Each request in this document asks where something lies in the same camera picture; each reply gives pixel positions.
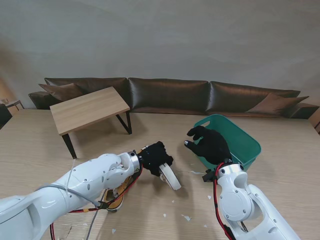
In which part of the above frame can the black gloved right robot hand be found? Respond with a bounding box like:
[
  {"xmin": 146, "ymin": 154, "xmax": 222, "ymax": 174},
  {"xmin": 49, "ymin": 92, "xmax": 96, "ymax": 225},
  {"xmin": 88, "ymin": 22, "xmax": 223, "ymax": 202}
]
[{"xmin": 184, "ymin": 125, "xmax": 233, "ymax": 166}]

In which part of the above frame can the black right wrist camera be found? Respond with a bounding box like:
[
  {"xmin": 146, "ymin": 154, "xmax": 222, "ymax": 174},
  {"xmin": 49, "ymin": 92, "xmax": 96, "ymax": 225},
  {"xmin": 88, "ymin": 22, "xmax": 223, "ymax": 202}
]
[{"xmin": 201, "ymin": 169, "xmax": 217, "ymax": 183}]

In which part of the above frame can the small wooden black-legged bench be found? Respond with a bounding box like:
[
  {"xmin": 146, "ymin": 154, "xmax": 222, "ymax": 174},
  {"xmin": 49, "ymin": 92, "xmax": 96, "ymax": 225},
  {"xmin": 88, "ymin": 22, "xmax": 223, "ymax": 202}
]
[{"xmin": 49, "ymin": 86, "xmax": 133, "ymax": 160}]

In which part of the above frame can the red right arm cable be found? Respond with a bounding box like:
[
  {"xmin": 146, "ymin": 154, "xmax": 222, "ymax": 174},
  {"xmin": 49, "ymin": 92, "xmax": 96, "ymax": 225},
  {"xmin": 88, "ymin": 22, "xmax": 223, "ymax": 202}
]
[{"xmin": 212, "ymin": 162, "xmax": 233, "ymax": 240}]

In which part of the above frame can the green plastic basket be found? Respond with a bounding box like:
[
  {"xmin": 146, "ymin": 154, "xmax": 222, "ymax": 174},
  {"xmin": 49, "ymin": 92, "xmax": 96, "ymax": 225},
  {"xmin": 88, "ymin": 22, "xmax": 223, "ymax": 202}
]
[{"xmin": 193, "ymin": 114, "xmax": 262, "ymax": 173}]

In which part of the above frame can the red left arm cable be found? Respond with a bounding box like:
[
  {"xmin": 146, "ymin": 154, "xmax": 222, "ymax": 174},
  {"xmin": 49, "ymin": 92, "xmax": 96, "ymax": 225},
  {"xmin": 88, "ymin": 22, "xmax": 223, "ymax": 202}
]
[{"xmin": 48, "ymin": 164, "xmax": 145, "ymax": 240}]

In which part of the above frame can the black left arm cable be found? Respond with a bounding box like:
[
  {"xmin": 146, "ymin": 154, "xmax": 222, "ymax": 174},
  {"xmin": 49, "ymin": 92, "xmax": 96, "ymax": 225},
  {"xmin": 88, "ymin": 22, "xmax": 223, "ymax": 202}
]
[{"xmin": 34, "ymin": 183, "xmax": 106, "ymax": 240}]

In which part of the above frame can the light wooden cabinet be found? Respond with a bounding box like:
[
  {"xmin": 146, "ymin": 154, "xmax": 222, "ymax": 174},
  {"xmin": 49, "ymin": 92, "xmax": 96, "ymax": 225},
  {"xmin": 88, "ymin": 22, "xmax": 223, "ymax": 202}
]
[{"xmin": 307, "ymin": 107, "xmax": 320, "ymax": 136}]

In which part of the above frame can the small wooden side table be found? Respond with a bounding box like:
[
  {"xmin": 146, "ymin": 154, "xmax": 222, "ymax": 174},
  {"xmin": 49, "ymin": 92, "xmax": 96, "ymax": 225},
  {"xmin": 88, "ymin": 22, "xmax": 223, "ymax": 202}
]
[{"xmin": 0, "ymin": 98, "xmax": 25, "ymax": 111}]

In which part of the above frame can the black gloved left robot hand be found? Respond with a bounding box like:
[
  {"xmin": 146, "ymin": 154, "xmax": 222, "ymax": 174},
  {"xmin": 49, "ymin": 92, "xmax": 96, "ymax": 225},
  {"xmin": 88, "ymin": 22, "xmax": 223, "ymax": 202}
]
[{"xmin": 138, "ymin": 141, "xmax": 175, "ymax": 177}]

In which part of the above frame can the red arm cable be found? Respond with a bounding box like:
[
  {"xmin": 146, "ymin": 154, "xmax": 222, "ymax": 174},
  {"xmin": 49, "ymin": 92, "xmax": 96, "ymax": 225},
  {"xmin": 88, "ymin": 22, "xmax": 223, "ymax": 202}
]
[
  {"xmin": 212, "ymin": 162, "xmax": 233, "ymax": 240},
  {"xmin": 48, "ymin": 164, "xmax": 145, "ymax": 240}
]

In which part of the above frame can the dark brown leather sofa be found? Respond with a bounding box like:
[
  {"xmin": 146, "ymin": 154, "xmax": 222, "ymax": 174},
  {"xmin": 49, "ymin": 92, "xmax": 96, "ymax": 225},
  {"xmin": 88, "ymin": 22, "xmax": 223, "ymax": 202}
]
[{"xmin": 28, "ymin": 77, "xmax": 320, "ymax": 120}]

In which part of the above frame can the brown sofa cushion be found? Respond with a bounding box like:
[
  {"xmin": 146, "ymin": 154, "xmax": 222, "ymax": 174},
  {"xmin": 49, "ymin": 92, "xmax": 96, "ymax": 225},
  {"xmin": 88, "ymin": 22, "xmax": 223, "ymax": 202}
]
[
  {"xmin": 38, "ymin": 83, "xmax": 85, "ymax": 102},
  {"xmin": 247, "ymin": 93, "xmax": 310, "ymax": 115}
]

